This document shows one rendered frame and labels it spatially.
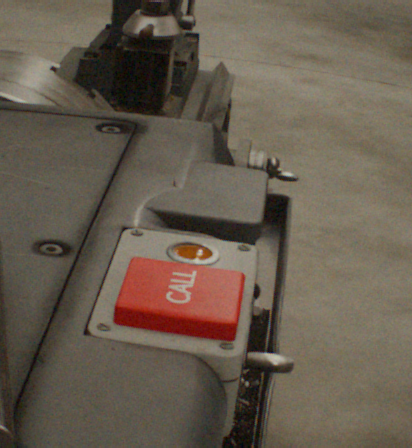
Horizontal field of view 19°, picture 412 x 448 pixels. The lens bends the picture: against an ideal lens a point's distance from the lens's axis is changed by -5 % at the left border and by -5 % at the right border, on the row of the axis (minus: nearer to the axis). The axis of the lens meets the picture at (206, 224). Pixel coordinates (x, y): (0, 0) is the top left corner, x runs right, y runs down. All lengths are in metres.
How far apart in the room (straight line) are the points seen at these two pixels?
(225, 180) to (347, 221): 3.31
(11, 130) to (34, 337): 0.30
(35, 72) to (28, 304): 0.49
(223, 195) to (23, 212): 0.13
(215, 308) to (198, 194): 0.18
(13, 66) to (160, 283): 0.49
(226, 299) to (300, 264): 3.13
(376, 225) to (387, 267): 0.32
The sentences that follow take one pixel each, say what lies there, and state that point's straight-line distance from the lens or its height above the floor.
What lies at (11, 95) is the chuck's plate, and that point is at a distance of 1.03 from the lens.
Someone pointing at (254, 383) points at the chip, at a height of 0.55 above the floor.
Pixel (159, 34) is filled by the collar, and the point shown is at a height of 1.13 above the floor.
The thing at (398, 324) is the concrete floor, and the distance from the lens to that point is 3.51.
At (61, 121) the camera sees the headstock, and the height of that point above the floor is 1.25.
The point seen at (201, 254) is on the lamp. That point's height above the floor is 1.26.
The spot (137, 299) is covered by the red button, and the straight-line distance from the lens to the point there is 0.63.
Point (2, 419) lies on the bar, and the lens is 0.50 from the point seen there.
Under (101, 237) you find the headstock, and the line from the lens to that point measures 0.72.
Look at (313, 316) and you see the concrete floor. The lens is 3.48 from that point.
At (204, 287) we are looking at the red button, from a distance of 0.65.
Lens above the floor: 1.55
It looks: 23 degrees down
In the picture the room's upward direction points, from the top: 7 degrees clockwise
